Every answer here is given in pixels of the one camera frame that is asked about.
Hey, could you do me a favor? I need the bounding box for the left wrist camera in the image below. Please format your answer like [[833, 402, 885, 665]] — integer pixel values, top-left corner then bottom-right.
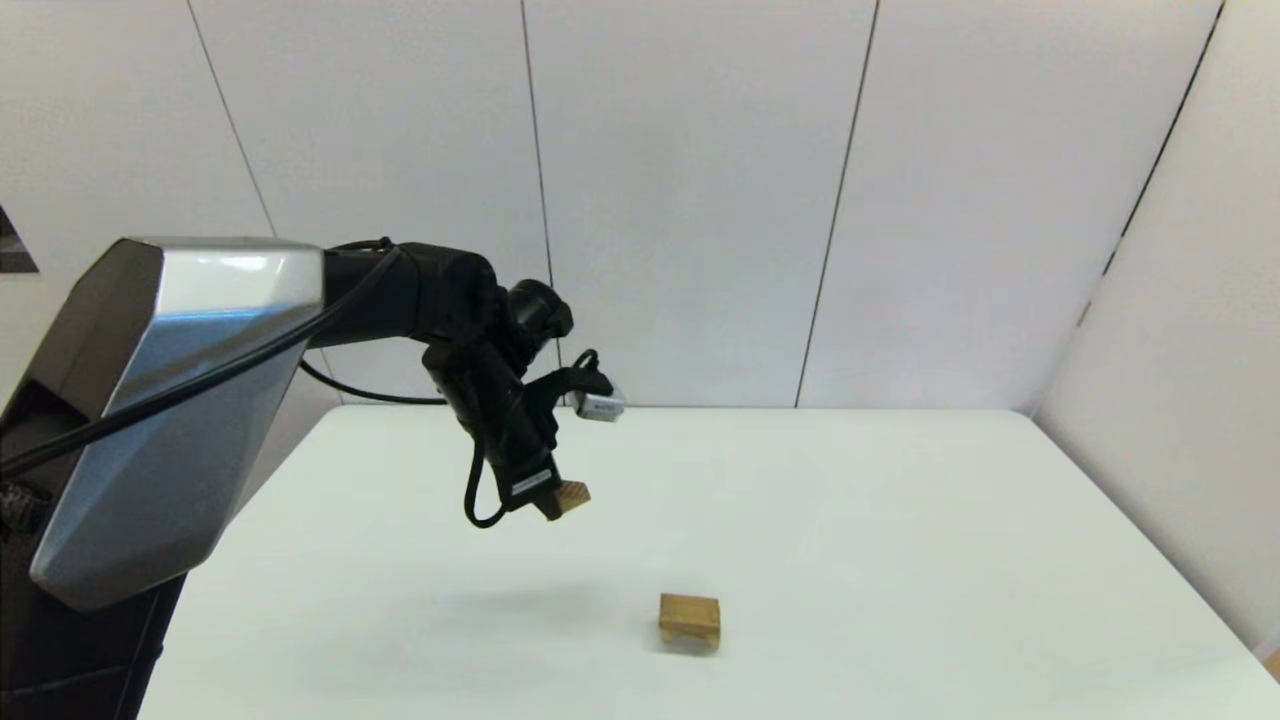
[[545, 348, 628, 424]]

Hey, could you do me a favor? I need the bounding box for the rectangular wooden building block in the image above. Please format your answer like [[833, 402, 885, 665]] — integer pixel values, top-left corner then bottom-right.
[[659, 593, 722, 635]]

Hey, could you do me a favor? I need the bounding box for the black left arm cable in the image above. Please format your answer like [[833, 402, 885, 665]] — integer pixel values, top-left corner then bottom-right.
[[0, 238, 521, 529]]

